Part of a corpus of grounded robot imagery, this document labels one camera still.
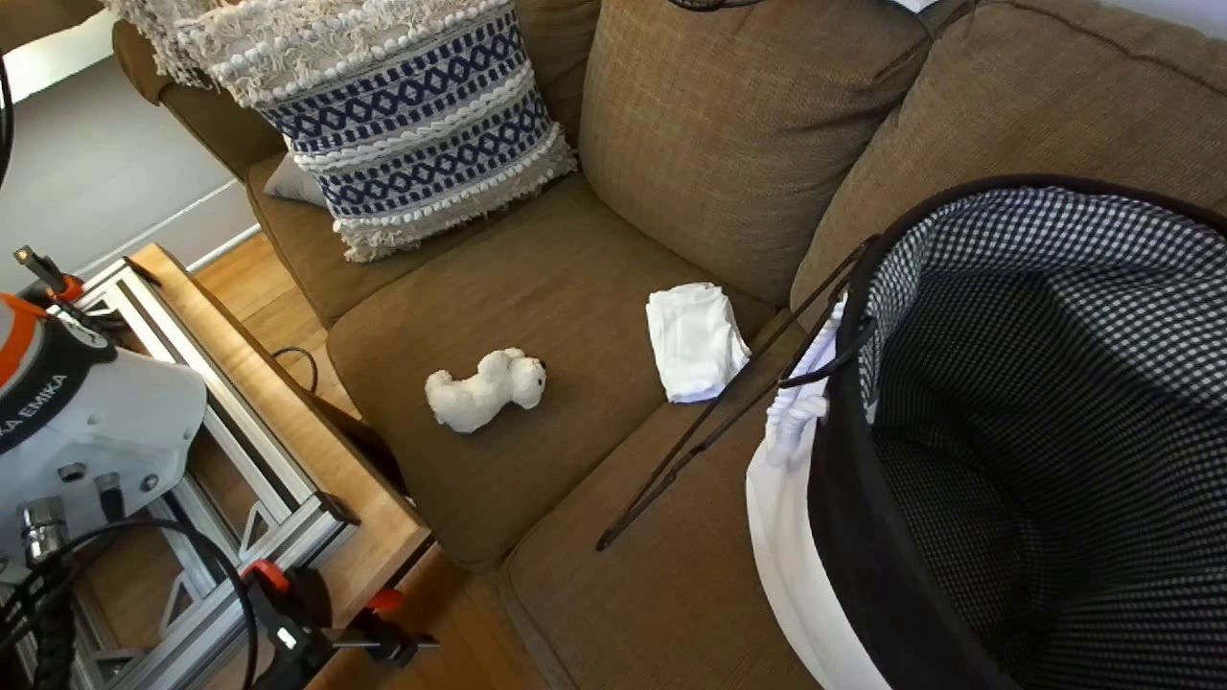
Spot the aluminium frame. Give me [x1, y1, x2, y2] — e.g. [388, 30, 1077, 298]
[69, 255, 362, 690]

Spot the white plush toy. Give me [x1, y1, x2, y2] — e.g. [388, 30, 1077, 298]
[423, 344, 553, 436]

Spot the red black clamp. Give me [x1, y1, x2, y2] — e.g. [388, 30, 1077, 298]
[238, 558, 339, 690]
[332, 586, 438, 676]

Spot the white folded cloth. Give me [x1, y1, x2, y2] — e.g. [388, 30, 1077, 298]
[639, 279, 757, 409]

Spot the cream pillow blue pattern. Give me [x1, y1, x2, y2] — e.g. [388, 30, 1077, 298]
[106, 0, 581, 267]

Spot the thin black cable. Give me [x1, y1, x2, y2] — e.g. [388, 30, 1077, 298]
[267, 340, 326, 402]

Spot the wooden table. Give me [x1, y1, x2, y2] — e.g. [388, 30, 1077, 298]
[126, 242, 438, 618]

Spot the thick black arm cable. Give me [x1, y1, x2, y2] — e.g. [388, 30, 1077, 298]
[0, 512, 264, 690]

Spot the brown fabric couch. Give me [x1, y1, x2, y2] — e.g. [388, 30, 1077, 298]
[106, 0, 1227, 690]

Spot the black white laundry hamper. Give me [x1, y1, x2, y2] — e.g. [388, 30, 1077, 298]
[592, 174, 1227, 690]

